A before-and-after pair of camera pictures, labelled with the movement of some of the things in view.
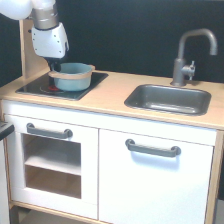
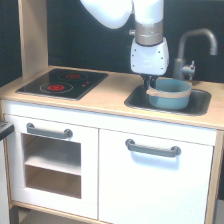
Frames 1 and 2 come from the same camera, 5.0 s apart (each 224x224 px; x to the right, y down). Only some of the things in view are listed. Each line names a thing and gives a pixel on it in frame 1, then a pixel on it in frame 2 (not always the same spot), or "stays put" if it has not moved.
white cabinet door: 152,180 stays put
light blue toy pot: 73,76 → 169,93
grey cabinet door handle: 152,150 stays put
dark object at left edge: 7,132 stays put
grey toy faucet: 180,70 stays put
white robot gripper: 51,43 → 149,59
